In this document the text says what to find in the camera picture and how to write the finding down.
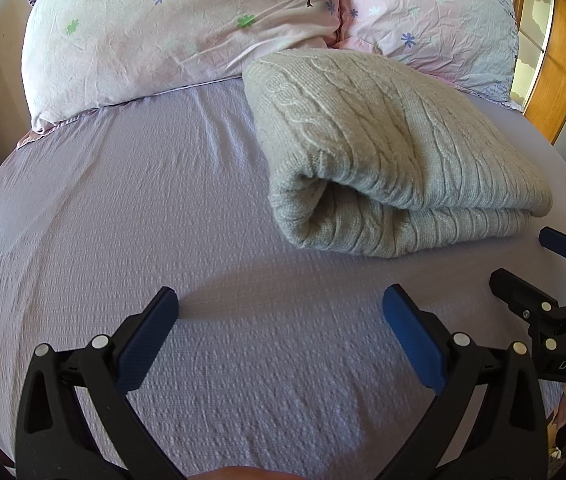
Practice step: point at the pink floral pillow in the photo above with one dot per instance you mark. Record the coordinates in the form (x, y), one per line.
(428, 15)

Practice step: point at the lavender bed sheet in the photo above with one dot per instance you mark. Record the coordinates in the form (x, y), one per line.
(113, 235)

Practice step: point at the left floral pillow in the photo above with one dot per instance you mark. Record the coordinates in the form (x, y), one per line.
(163, 30)

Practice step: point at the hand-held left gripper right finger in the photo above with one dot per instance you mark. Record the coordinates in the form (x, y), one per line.
(415, 340)

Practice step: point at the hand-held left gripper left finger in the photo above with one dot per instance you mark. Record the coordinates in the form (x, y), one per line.
(144, 340)

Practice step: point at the person's right hand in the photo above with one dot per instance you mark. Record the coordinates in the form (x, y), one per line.
(565, 407)

